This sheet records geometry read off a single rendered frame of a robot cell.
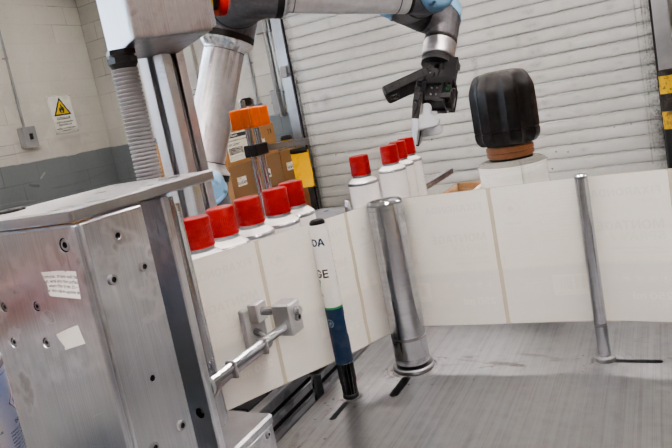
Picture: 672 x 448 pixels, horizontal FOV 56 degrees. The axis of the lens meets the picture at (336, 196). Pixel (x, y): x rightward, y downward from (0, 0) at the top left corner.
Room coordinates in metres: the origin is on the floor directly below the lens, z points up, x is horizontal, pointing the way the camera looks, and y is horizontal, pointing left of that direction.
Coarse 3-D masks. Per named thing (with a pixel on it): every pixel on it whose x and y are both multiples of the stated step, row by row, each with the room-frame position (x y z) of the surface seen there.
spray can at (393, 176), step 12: (396, 144) 1.16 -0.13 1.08; (384, 156) 1.15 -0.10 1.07; (396, 156) 1.15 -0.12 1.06; (384, 168) 1.15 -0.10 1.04; (396, 168) 1.14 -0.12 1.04; (384, 180) 1.15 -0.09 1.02; (396, 180) 1.14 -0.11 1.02; (384, 192) 1.15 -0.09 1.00; (396, 192) 1.14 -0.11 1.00; (408, 192) 1.15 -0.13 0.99
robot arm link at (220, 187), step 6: (216, 174) 1.19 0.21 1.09; (216, 180) 1.17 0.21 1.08; (222, 180) 1.19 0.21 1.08; (216, 186) 1.16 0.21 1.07; (222, 186) 1.18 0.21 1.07; (216, 192) 1.16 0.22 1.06; (222, 192) 1.17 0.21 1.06; (216, 198) 1.16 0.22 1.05; (222, 198) 1.16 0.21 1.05; (228, 198) 1.19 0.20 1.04; (222, 204) 1.16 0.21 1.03
